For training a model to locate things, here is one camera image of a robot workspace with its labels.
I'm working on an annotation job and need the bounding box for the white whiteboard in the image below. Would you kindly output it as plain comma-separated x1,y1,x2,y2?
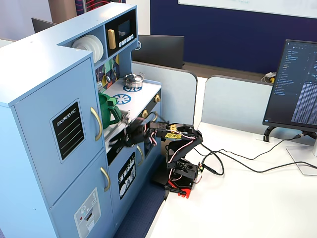
177,0,317,19

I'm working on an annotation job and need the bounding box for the silver monitor stand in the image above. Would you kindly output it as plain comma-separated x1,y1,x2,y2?
285,130,317,177

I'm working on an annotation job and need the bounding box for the computer monitor with code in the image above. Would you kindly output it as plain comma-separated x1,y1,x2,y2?
262,39,317,132

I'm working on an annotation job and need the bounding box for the gold long curved door handle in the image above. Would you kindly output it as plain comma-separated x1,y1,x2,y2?
90,107,103,142

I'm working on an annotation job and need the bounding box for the white toy plate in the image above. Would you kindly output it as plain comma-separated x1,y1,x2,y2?
89,34,105,62
72,37,96,61
81,35,101,62

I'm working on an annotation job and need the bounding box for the blue door with shopping list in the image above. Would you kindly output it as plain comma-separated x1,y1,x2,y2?
13,58,105,208

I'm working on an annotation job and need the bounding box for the grey desk divider panel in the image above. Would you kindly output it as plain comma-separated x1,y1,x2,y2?
201,74,274,129
130,60,199,127

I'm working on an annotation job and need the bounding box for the black microwave door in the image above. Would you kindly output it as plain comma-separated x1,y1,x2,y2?
105,9,137,57

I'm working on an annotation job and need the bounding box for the gold short curved door handle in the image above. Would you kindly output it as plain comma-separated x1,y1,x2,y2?
100,166,111,193

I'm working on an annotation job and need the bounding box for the steel toy pot with lid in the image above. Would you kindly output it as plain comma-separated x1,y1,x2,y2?
122,72,146,89

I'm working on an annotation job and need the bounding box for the small black monitor back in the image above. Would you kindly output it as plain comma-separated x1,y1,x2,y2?
31,17,58,34

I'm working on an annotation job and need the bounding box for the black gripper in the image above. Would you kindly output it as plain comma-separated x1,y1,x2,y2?
108,118,151,149

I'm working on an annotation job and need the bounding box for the green plastic pitcher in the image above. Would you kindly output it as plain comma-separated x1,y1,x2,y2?
98,92,123,130

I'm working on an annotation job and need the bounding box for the yellow and white plug bundle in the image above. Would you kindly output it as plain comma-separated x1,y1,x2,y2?
260,71,277,84

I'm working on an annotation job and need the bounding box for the blue door with dishwasher sticker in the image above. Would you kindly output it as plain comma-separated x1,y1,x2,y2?
108,144,146,231

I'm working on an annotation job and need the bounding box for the wooden microwave handle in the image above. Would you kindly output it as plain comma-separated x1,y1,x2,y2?
106,29,117,50

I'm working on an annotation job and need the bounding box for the black cable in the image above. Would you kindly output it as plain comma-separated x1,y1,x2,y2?
201,132,317,176
193,145,317,174

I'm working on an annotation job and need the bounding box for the red robot base mount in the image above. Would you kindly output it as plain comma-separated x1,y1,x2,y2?
167,178,193,199

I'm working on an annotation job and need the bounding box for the blue door with ice dispenser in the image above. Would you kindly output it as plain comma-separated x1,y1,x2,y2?
49,148,116,238

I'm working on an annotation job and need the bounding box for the gold curved cabinet door handle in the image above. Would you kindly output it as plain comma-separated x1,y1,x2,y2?
136,145,145,167

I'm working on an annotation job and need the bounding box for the black table clamp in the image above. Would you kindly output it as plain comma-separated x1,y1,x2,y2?
164,185,188,196

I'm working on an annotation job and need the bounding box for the blue toy kitchen body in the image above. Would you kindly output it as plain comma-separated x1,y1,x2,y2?
0,2,163,238

